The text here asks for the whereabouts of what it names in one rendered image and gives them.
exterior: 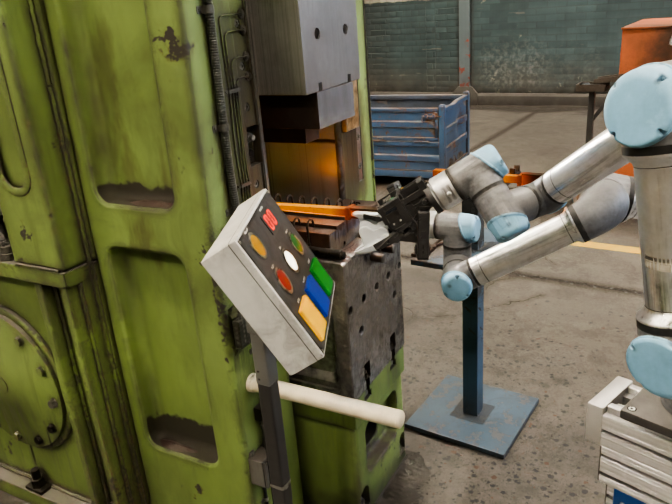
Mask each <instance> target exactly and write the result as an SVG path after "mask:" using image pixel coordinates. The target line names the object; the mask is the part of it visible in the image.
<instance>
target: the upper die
mask: <svg viewBox="0 0 672 504"><path fill-rule="evenodd" d="M259 100H260V109H261V118H262V126H263V128H281V129H318V130H320V129H322V128H325V127H327V126H330V125H332V124H335V123H337V122H340V121H342V120H345V119H347V118H350V117H352V116H355V111H354V95H353V82H352V81H351V82H347V83H345V84H341V85H338V86H335V87H332V88H328V89H325V90H322V91H318V92H315V93H312V94H309V95H259Z"/></svg>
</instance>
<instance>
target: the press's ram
mask: <svg viewBox="0 0 672 504"><path fill-rule="evenodd" d="M248 5H249V13H250V22H251V31H252V39H253V48H254V57H255V65H256V74H257V83H258V92H259V95H309V94H312V93H315V92H318V91H322V90H325V89H328V88H332V87H335V86H338V85H341V84H345V83H347V82H351V81H354V80H358V79H360V65H359V48H358V32H357V15H356V0H248Z"/></svg>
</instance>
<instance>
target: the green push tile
mask: <svg viewBox="0 0 672 504"><path fill-rule="evenodd" d="M309 271H310V273H311V274H312V275H313V277H314V278H315V279H316V281H317V282H318V283H319V285H320V286H321V288H322V289H323V290H324V292H325V293H326V294H327V296H328V297H329V296H331V292H332V286H333V281H332V279H331V278H330V276H329V275H328V274H327V272H326V271H325V270H324V268H323V267H322V266H321V264H320V263H319V261H318V260H317V259H316V258H315V257H314V258H312V261H311V265H310V269H309Z"/></svg>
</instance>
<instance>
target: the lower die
mask: <svg viewBox="0 0 672 504"><path fill-rule="evenodd" d="M282 211H283V212H284V214H285V215H286V217H287V218H288V219H289V221H290V222H291V223H293V220H294V218H296V217H298V218H299V219H300V221H301V225H299V223H298V220H296V221H295V229H296V230H297V232H298V233H299V234H300V236H301V237H302V238H303V240H304V241H305V243H306V244H307V243H308V241H307V231H306V223H307V221H308V220H309V219H313V221H314V225H315V226H314V227H312V222H311V221H310V222H309V225H308V227H309V238H310V243H311V246H313V247H320V248H329V249H337V250H340V249H342V248H343V247H344V246H346V245H347V244H348V243H350V242H351V241H352V240H354V239H355V238H357V237H358V236H359V229H360V227H359V225H360V221H359V219H354V218H352V219H350V220H346V219H345V216H341V215H331V214H321V213H310V212H300V211H290V210H282ZM344 241H345V245H344Z"/></svg>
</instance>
